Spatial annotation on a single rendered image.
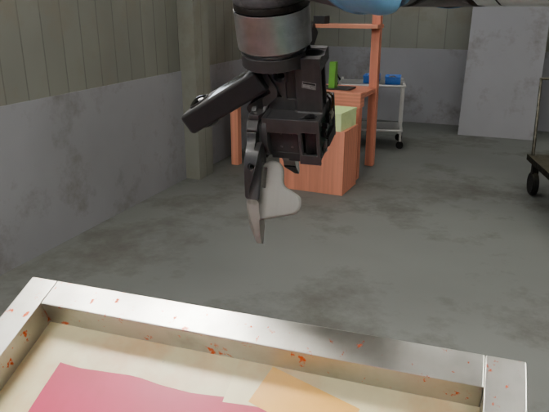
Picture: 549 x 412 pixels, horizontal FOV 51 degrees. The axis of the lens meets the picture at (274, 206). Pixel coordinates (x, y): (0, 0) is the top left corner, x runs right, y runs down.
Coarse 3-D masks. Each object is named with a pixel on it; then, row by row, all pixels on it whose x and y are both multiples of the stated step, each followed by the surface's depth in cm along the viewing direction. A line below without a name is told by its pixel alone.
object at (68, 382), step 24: (48, 384) 65; (72, 384) 65; (96, 384) 64; (120, 384) 64; (144, 384) 64; (48, 408) 63; (72, 408) 63; (96, 408) 62; (120, 408) 62; (144, 408) 61; (168, 408) 61; (192, 408) 61; (216, 408) 60
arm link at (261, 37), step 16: (240, 16) 55; (256, 16) 60; (272, 16) 61; (288, 16) 54; (304, 16) 55; (240, 32) 56; (256, 32) 54; (272, 32) 54; (288, 32) 54; (304, 32) 56; (240, 48) 57; (256, 48) 55; (272, 48) 55; (288, 48) 55; (304, 48) 57
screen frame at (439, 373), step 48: (48, 288) 72; (96, 288) 71; (0, 336) 67; (144, 336) 68; (192, 336) 65; (240, 336) 63; (288, 336) 62; (336, 336) 61; (0, 384) 65; (384, 384) 59; (432, 384) 57; (480, 384) 55
